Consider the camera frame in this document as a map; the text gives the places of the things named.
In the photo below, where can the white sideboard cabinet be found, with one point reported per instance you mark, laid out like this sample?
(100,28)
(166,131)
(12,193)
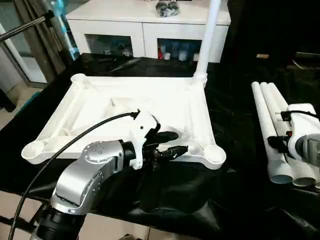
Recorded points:
(112,27)

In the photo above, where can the blue white plastic package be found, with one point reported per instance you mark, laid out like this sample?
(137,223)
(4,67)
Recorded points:
(66,32)

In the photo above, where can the teal plastic object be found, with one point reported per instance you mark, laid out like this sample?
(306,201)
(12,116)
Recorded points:
(28,103)

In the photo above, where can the red bottle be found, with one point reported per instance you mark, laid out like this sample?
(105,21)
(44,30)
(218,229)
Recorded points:
(160,54)

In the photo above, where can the white plastic table top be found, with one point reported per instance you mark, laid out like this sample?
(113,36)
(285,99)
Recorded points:
(125,105)

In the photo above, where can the white plastic table leg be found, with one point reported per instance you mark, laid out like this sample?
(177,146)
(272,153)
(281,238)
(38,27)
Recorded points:
(280,97)
(275,105)
(208,37)
(265,125)

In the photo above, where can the small tan label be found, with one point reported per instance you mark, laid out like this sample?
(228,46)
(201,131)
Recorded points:
(263,56)

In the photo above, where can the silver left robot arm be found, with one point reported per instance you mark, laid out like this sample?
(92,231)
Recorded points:
(82,175)

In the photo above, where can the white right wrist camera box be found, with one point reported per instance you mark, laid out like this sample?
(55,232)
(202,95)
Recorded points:
(300,125)

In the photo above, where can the black plastic mat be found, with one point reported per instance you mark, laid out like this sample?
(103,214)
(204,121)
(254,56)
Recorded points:
(187,195)

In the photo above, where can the metal rod with black knob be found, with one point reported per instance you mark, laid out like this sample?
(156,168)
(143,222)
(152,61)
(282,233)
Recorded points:
(22,26)

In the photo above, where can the black parts in clear bag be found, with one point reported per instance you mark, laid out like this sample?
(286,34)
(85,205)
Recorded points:
(167,9)

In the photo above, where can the grey curtain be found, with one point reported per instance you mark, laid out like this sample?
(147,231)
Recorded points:
(40,45)

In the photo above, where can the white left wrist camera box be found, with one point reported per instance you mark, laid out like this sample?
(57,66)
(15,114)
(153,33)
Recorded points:
(142,132)

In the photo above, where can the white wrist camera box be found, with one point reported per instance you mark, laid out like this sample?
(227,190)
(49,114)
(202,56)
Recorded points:
(300,125)
(142,132)

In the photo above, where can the black draped furniture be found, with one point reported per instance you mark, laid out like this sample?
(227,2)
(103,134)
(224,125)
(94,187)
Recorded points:
(275,27)

